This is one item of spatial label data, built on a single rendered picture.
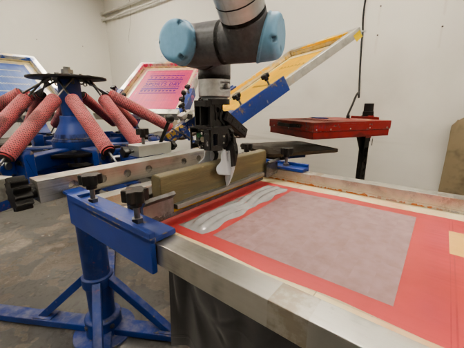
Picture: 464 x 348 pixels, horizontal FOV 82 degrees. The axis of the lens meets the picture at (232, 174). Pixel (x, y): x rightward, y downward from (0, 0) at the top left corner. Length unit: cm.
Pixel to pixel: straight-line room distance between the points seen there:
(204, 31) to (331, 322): 46
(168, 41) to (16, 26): 435
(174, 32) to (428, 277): 56
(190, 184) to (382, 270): 39
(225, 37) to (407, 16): 220
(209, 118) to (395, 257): 45
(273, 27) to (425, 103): 212
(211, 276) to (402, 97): 231
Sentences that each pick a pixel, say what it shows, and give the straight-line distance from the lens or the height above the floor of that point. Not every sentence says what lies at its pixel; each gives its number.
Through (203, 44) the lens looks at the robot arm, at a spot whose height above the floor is 130.
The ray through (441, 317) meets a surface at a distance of 43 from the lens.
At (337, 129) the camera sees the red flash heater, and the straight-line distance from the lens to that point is 157.
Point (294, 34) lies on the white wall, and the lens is 286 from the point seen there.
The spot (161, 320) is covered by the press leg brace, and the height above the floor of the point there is 11.
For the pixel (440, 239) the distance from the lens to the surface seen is 63.
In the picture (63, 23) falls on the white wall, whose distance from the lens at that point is 505.
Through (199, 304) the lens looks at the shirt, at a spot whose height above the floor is 83.
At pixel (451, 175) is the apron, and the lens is 250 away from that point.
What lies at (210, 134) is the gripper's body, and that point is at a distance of 60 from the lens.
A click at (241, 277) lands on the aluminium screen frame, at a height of 99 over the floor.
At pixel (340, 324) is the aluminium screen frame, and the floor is 99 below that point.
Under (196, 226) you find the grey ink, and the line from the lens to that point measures 55.
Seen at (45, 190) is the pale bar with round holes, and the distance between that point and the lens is 70.
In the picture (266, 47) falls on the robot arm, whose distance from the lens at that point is 47.
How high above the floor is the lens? 120
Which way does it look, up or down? 15 degrees down
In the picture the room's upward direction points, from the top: straight up
